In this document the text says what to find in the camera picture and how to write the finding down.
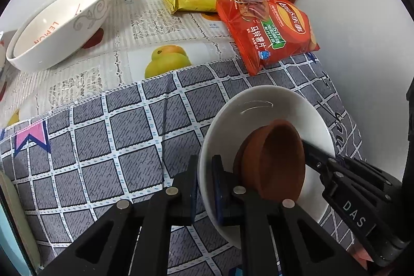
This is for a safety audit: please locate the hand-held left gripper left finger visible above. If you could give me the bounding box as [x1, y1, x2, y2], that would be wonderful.
[39, 155, 198, 276]

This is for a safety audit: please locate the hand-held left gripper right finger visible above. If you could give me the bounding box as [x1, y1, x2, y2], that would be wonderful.
[212, 155, 369, 276]

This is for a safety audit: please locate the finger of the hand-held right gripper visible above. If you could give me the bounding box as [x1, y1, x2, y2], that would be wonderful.
[302, 139, 343, 189]

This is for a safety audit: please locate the small brown bowl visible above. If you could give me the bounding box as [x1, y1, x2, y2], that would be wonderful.
[233, 119, 306, 202]

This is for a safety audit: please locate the white patterned bowl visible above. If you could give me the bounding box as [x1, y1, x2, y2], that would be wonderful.
[197, 85, 337, 251]

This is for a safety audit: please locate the blue square plate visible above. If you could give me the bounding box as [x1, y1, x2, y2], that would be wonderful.
[0, 171, 41, 276]

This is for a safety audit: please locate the grey checked tablecloth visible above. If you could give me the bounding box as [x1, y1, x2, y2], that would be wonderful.
[0, 51, 364, 276]

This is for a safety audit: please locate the red chips bag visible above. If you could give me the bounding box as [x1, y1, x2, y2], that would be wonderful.
[216, 0, 320, 76]

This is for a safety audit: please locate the fruit printed table cover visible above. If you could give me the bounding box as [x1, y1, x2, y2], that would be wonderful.
[0, 0, 253, 134]

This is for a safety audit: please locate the large white bowl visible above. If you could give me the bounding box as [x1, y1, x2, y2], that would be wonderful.
[6, 0, 114, 71]

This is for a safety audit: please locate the white fruit print bowl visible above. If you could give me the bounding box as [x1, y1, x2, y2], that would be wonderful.
[13, 0, 109, 58]

